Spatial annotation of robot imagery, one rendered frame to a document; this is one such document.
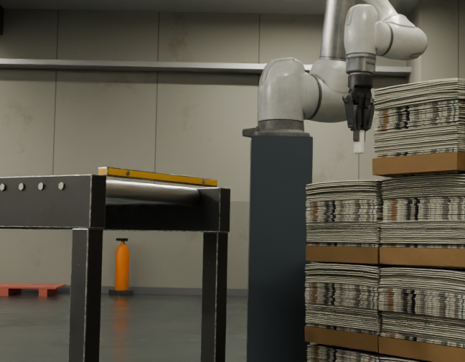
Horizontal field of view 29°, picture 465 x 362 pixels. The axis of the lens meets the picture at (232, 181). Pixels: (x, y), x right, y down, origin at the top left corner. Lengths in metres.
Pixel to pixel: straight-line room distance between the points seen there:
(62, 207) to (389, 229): 0.84
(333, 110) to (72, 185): 1.27
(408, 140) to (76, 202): 0.85
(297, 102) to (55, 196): 1.14
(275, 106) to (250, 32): 7.83
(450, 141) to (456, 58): 7.96
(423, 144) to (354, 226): 0.32
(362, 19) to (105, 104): 8.14
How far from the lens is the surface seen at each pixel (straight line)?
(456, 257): 2.20
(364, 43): 2.70
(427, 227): 2.26
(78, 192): 2.03
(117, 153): 10.61
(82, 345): 2.02
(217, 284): 2.40
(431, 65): 10.08
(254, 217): 2.89
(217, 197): 2.40
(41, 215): 2.11
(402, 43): 2.79
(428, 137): 2.25
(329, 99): 3.04
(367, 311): 2.40
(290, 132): 2.93
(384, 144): 2.35
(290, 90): 2.96
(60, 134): 10.74
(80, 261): 2.02
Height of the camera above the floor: 0.66
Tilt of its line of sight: 4 degrees up
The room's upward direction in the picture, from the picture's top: 1 degrees clockwise
